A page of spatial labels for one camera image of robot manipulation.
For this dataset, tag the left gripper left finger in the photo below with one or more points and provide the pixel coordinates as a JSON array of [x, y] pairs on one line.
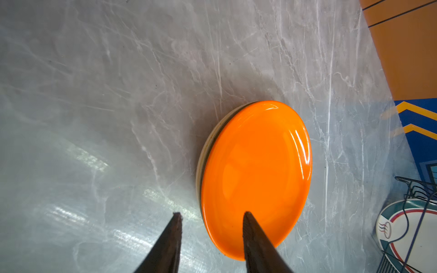
[[164, 256]]

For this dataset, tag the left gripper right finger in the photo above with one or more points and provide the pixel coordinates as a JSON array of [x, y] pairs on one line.
[[260, 254]]

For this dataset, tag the cream plate red characters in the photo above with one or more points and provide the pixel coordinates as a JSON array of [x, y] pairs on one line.
[[203, 160]]

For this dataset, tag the orange plate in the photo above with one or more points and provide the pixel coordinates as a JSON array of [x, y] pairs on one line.
[[257, 159]]

